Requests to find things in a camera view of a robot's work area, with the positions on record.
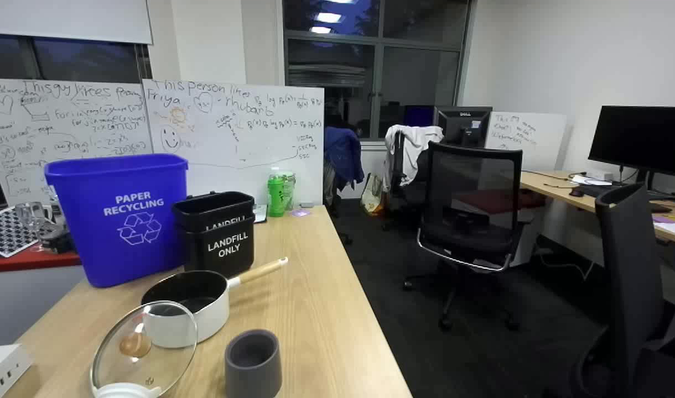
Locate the blue paper recycling bin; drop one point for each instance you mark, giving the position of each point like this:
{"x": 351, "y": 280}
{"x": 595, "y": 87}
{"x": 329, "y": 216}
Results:
{"x": 121, "y": 212}

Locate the black landfill bin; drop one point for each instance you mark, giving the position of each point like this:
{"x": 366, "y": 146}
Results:
{"x": 218, "y": 231}

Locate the glass lid with wooden knob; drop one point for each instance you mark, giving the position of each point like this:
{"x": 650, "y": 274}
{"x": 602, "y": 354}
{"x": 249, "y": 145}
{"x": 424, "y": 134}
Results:
{"x": 148, "y": 352}

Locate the white power box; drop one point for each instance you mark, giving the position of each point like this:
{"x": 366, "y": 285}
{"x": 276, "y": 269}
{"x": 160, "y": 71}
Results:
{"x": 15, "y": 364}

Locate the black mesh office chair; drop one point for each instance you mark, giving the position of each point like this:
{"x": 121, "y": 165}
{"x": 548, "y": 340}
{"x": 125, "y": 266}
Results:
{"x": 473, "y": 200}

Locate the green bottle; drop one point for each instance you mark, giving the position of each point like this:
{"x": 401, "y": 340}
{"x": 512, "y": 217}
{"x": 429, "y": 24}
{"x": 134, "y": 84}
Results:
{"x": 280, "y": 192}

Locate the grey cup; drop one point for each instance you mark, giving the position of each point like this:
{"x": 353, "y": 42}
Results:
{"x": 253, "y": 365}

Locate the black office chair near desk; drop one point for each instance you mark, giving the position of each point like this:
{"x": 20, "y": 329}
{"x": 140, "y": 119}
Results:
{"x": 632, "y": 357}

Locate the left whiteboard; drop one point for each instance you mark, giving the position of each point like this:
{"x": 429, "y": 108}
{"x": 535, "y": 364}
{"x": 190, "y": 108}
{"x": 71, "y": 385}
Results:
{"x": 47, "y": 119}

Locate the right whiteboard with smiley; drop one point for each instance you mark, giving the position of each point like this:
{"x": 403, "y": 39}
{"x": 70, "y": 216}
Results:
{"x": 237, "y": 136}

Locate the black computer monitor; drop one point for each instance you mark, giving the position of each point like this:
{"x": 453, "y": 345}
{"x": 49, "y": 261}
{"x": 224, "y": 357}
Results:
{"x": 636, "y": 138}

